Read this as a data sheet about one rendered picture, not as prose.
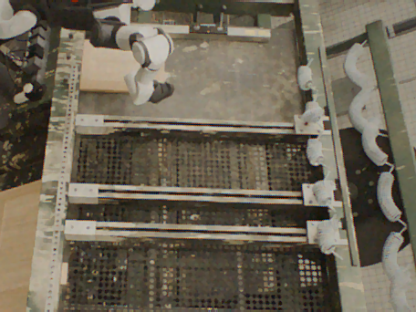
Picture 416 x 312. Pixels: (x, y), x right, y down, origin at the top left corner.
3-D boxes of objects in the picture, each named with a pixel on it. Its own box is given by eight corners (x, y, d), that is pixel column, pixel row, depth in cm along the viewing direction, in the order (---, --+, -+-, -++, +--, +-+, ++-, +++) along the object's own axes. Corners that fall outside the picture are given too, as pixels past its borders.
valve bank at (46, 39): (9, 20, 272) (45, 2, 261) (28, 36, 283) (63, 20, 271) (-6, 98, 250) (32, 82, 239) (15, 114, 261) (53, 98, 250)
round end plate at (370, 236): (265, 144, 309) (413, 104, 270) (268, 149, 313) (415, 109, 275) (276, 276, 274) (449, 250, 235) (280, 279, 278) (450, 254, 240)
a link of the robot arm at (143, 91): (131, 107, 212) (141, 91, 199) (124, 87, 213) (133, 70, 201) (146, 103, 214) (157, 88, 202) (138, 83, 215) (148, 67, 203)
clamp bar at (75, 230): (67, 223, 227) (61, 197, 205) (342, 232, 229) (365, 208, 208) (65, 244, 223) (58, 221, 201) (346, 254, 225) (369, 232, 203)
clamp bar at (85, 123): (78, 119, 250) (73, 88, 229) (327, 129, 252) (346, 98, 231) (76, 137, 246) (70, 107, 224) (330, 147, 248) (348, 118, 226)
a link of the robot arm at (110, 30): (110, 23, 196) (95, 23, 208) (108, 48, 199) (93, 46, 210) (138, 27, 202) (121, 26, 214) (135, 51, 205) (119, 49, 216)
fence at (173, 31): (86, 27, 276) (85, 21, 272) (267, 35, 277) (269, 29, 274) (85, 34, 273) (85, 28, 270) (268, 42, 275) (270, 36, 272)
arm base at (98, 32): (92, 56, 207) (102, 33, 198) (83, 34, 213) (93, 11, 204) (126, 59, 214) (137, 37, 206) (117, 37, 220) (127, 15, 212)
